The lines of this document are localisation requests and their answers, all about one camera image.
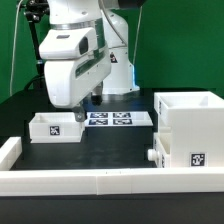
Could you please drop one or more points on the white front drawer box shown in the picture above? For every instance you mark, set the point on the white front drawer box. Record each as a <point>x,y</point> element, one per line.
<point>160,152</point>

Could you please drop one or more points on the white rear drawer box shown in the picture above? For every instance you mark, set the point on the white rear drawer box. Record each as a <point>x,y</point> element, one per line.
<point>56,127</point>

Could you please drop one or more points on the black camera tripod stand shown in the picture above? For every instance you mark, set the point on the black camera tripod stand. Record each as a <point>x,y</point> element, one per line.
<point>34,11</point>

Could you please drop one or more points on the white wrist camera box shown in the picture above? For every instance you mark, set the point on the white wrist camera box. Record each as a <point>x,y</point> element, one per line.
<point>68,44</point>

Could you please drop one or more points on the white drawer box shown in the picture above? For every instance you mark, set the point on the white drawer box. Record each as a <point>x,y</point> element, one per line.
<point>160,152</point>
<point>56,127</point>

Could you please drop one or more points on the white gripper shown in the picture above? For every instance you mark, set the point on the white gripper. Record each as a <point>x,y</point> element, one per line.
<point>70,76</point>

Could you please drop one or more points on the white fiducial marker plate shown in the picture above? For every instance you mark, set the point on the white fiducial marker plate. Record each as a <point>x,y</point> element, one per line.
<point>118,119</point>

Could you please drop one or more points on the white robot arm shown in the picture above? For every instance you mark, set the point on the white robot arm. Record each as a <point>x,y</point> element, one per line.
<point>78,14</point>

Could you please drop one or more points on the white U-shaped fence wall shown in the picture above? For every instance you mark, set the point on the white U-shaped fence wall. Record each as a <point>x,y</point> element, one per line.
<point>103,181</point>

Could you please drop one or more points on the white drawer cabinet frame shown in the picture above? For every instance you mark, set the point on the white drawer cabinet frame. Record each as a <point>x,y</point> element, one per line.
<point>195,121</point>

